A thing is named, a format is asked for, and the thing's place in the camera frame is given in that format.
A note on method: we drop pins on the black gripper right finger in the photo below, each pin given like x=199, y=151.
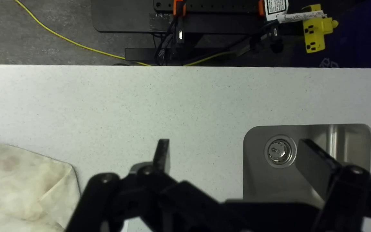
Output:
x=345, y=188

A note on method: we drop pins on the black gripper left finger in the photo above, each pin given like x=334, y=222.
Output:
x=147, y=192

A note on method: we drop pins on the stainless steel sink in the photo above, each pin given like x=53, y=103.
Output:
x=272, y=151

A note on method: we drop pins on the white crumpled cloth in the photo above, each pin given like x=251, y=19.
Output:
x=38, y=193

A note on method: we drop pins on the yellow power adapter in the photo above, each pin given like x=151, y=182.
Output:
x=316, y=30

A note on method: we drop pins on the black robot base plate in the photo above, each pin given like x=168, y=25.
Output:
x=182, y=23

